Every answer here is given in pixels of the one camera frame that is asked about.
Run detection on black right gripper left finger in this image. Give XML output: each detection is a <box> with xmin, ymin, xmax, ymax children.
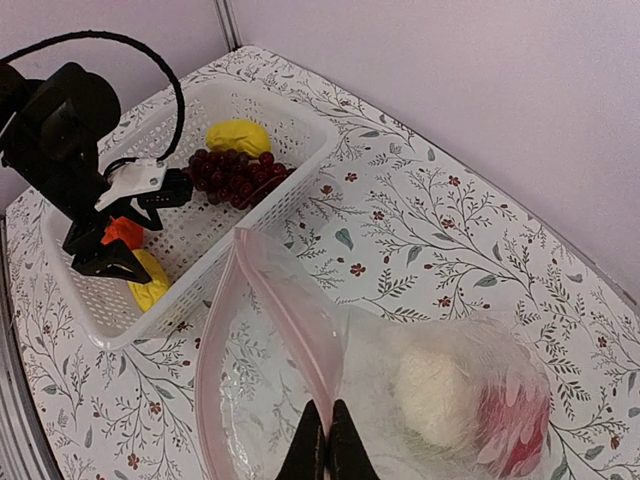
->
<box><xmin>279</xmin><ymin>400</ymin><xmax>325</xmax><ymax>480</ymax></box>

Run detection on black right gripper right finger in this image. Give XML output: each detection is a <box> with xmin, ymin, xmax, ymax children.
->
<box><xmin>327</xmin><ymin>399</ymin><xmax>380</xmax><ymax>480</ymax></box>

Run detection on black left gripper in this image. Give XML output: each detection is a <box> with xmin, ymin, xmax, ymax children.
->
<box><xmin>1</xmin><ymin>62</ymin><xmax>163</xmax><ymax>284</ymax></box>

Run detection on yellow toy corn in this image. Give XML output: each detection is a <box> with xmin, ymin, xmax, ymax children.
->
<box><xmin>128</xmin><ymin>249</ymin><xmax>171</xmax><ymax>312</ymax></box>

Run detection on white toy cauliflower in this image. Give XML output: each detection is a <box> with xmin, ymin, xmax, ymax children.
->
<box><xmin>394</xmin><ymin>347</ymin><xmax>479</xmax><ymax>451</ymax></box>

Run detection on clear zip top bag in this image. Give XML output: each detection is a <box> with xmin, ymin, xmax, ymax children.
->
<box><xmin>195</xmin><ymin>228</ymin><xmax>551</xmax><ymax>479</ymax></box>

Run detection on white perforated plastic basket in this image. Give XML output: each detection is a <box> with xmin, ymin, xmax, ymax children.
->
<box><xmin>42</xmin><ymin>78</ymin><xmax>338</xmax><ymax>350</ymax></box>

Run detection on red toy pepper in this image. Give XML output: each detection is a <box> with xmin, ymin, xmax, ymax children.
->
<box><xmin>476</xmin><ymin>386</ymin><xmax>550</xmax><ymax>479</ymax></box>

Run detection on dark red toy grapes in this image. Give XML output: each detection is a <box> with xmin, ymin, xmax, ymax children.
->
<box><xmin>182</xmin><ymin>149</ymin><xmax>296</xmax><ymax>211</ymax></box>

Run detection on floral patterned table mat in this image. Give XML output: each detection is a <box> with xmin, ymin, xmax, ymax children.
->
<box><xmin>6</xmin><ymin>47</ymin><xmax>639</xmax><ymax>479</ymax></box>

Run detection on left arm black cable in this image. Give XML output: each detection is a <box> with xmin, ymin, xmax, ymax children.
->
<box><xmin>0</xmin><ymin>30</ymin><xmax>186</xmax><ymax>161</ymax></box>

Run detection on left aluminium frame post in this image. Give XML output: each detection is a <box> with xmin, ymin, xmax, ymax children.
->
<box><xmin>213</xmin><ymin>0</ymin><xmax>243</xmax><ymax>52</ymax></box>

